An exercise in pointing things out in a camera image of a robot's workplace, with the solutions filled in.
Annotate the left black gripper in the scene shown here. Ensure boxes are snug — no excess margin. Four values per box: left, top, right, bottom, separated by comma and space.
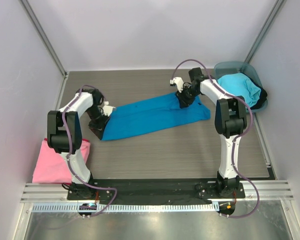
86, 105, 111, 140

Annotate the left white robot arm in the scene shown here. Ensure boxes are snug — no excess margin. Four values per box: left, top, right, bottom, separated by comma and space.
47, 85, 115, 200

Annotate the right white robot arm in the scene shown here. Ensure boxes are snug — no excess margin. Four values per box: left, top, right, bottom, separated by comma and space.
169, 67, 247, 198

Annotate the blue translucent plastic bin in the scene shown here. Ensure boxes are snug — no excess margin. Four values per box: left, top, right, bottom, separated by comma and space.
214, 61, 268, 112

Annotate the light blue t shirt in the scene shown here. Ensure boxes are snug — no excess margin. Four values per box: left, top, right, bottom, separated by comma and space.
217, 73, 261, 108

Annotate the pink folded t shirt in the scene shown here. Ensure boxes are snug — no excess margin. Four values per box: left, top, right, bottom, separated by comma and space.
31, 138, 92, 185

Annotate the black t shirt in bin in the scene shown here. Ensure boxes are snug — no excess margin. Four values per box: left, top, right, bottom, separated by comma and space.
243, 77, 268, 113

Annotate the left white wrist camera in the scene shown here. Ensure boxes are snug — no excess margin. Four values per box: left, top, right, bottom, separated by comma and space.
101, 101, 116, 117

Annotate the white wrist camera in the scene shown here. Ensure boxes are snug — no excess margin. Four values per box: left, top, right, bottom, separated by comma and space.
101, 101, 116, 117
169, 77, 184, 93

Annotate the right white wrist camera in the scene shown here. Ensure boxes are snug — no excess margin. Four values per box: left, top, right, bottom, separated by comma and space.
169, 77, 184, 93

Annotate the left aluminium corner post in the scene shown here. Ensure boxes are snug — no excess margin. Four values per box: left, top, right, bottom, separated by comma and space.
19, 0, 68, 80

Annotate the aluminium corner post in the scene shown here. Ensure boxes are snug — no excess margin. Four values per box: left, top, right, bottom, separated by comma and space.
244, 0, 287, 64
19, 0, 68, 80

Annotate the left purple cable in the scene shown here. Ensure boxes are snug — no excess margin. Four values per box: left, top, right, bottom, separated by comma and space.
61, 84, 118, 217

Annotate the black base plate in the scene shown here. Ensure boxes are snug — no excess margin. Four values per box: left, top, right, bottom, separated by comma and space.
67, 178, 246, 206

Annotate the right aluminium corner post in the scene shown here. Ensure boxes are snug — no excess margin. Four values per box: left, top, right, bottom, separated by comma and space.
244, 0, 287, 64

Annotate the slotted white cable duct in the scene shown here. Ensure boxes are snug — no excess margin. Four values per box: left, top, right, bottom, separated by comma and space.
31, 202, 219, 214

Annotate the aluminium front rail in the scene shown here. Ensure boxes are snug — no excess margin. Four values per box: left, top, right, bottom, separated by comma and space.
20, 180, 294, 203

